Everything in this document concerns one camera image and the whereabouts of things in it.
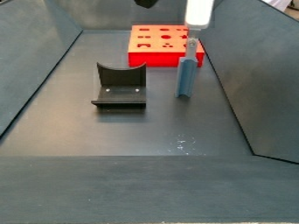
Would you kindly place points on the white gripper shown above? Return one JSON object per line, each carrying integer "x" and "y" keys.
{"x": 196, "y": 19}

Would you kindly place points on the red foam shape board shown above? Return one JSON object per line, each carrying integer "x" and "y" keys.
{"x": 156, "y": 45}

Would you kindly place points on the black curved holder stand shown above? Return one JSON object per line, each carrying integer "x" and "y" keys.
{"x": 122, "y": 86}

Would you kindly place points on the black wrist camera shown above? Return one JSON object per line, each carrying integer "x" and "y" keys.
{"x": 146, "y": 3}

